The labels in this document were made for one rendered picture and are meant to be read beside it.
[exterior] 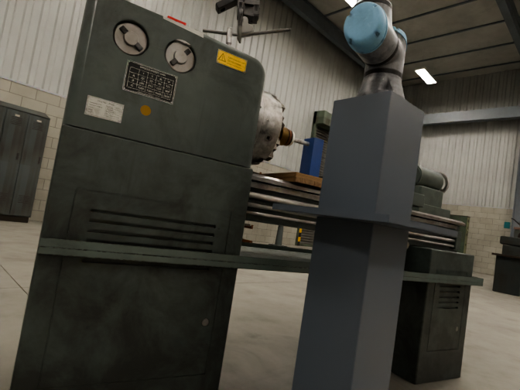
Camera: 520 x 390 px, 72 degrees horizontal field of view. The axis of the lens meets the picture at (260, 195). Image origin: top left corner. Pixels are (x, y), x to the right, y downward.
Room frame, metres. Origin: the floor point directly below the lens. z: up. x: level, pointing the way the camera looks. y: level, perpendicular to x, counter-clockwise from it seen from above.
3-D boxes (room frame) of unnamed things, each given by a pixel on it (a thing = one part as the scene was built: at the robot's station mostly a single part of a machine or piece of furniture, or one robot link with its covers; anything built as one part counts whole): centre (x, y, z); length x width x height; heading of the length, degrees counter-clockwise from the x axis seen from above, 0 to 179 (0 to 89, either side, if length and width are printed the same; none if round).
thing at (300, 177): (1.67, -0.17, 0.89); 0.36 x 0.30 x 0.04; 30
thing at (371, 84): (1.10, -0.32, 1.15); 0.15 x 0.15 x 0.10
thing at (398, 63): (1.10, -0.32, 1.27); 0.13 x 0.12 x 0.14; 143
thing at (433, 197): (2.13, -0.96, 1.01); 0.30 x 0.20 x 0.29; 120
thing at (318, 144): (1.70, -0.22, 1.00); 0.08 x 0.06 x 0.23; 30
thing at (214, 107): (1.30, 0.42, 1.06); 0.59 x 0.48 x 0.39; 120
